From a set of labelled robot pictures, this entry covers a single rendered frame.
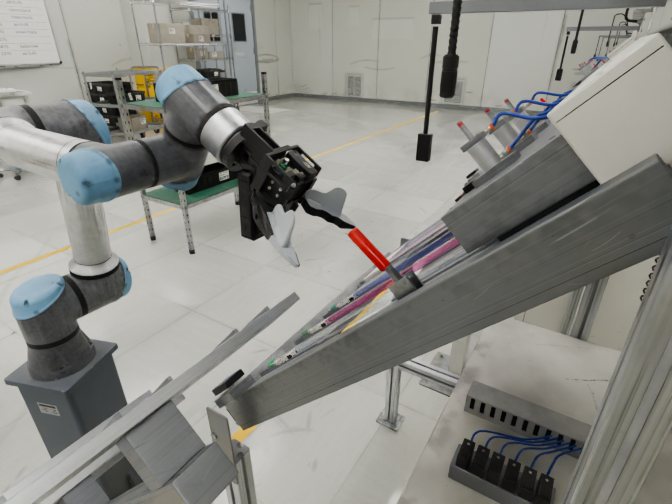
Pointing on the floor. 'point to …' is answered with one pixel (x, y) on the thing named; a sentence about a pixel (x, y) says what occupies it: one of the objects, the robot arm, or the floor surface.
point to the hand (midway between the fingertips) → (327, 249)
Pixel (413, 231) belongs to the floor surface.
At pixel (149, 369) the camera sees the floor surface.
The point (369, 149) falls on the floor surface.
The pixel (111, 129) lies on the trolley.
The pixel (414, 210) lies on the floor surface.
